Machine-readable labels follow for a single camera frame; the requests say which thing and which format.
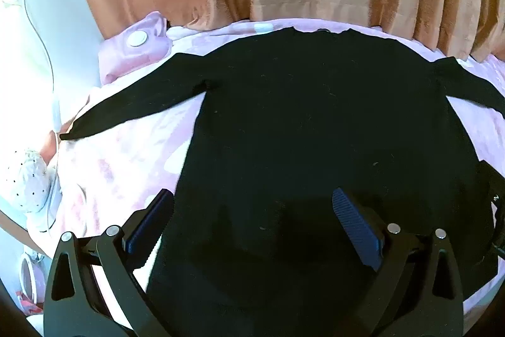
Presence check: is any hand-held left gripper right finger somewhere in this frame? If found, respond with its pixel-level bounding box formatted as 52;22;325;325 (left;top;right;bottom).
331;187;464;337

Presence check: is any black long-sleeved sweater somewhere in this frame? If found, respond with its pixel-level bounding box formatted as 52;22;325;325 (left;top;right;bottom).
59;27;505;337

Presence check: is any white pink round object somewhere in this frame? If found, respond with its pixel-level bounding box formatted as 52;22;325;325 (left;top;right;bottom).
18;252;45;316

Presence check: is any pink pillow with round button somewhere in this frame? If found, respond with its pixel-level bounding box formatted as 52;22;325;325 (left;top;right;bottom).
98;11;174;85

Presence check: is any pink floral blanket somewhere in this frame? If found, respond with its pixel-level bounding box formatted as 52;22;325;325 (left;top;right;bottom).
55;18;505;326

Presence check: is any white dotted cloth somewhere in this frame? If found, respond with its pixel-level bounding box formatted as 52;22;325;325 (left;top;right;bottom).
0;149;60;215

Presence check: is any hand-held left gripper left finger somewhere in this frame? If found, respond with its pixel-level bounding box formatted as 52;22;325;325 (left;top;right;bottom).
43;188;176;337

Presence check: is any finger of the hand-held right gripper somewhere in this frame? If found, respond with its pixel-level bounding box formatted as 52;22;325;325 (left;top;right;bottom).
477;159;505;203

